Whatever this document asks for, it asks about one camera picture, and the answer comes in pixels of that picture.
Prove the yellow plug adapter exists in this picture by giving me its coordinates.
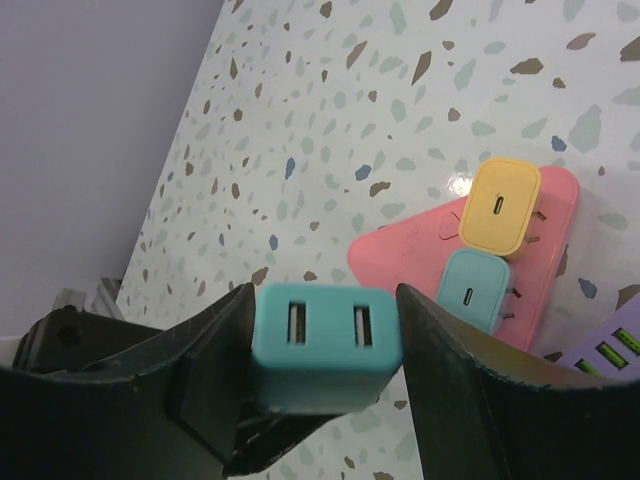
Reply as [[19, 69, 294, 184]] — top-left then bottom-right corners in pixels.
[[458, 157, 542, 260]]

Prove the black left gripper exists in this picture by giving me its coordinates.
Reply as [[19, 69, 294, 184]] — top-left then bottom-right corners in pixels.
[[11, 308, 165, 371]]

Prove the purple power strip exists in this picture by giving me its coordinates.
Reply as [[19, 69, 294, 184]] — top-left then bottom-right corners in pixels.
[[556, 294, 639, 380]]

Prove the teal plug adapter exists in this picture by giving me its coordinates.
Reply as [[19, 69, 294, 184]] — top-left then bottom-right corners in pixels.
[[435, 248, 515, 335], [252, 283, 402, 415]]

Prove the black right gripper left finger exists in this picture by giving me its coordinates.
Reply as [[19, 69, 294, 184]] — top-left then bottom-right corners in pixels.
[[80, 283, 255, 463]]

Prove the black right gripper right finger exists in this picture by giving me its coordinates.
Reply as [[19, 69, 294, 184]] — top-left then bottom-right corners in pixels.
[[396, 284, 620, 479]]

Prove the pink triangular power strip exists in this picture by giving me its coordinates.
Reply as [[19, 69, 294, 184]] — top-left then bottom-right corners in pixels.
[[347, 166, 580, 352]]

